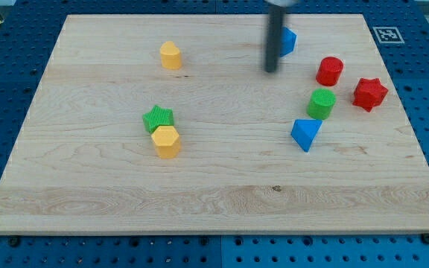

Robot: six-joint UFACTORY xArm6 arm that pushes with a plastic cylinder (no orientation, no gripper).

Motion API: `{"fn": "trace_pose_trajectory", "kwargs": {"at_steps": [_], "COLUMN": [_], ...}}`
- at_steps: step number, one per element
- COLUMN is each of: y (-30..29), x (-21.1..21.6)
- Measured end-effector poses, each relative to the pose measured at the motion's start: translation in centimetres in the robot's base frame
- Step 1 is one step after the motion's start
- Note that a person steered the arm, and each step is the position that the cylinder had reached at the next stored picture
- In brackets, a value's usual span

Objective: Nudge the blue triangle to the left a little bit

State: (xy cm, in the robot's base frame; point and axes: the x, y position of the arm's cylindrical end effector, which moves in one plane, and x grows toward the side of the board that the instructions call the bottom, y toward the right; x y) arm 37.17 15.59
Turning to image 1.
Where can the green star block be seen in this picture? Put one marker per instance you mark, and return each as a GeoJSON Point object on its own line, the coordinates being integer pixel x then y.
{"type": "Point", "coordinates": [157, 117]}

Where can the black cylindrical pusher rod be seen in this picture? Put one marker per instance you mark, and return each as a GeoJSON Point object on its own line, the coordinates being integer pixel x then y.
{"type": "Point", "coordinates": [273, 41]}

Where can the red cylinder block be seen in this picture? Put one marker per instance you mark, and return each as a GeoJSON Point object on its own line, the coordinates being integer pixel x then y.
{"type": "Point", "coordinates": [329, 71]}

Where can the red star block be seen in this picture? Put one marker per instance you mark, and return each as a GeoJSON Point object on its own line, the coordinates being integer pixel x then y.
{"type": "Point", "coordinates": [369, 93]}

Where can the yellow heart block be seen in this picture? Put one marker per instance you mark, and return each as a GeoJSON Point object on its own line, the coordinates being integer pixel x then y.
{"type": "Point", "coordinates": [171, 56]}

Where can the white fiducial marker tag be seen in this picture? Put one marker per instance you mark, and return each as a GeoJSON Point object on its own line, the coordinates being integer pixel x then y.
{"type": "Point", "coordinates": [388, 35]}

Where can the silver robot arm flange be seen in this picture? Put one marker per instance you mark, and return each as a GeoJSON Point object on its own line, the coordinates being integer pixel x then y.
{"type": "Point", "coordinates": [282, 3]}

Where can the blue cube block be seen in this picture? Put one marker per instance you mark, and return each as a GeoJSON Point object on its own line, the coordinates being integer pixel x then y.
{"type": "Point", "coordinates": [288, 41]}

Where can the wooden board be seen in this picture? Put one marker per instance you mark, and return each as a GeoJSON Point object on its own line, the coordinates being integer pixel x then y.
{"type": "Point", "coordinates": [83, 163]}

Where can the green cylinder block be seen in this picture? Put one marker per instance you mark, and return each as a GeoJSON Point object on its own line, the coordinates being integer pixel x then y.
{"type": "Point", "coordinates": [321, 103]}

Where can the yellow hexagon block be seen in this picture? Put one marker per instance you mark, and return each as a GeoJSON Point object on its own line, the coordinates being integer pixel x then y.
{"type": "Point", "coordinates": [166, 141]}

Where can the blue triangle block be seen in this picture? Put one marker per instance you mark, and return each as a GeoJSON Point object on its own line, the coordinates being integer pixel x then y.
{"type": "Point", "coordinates": [304, 132]}

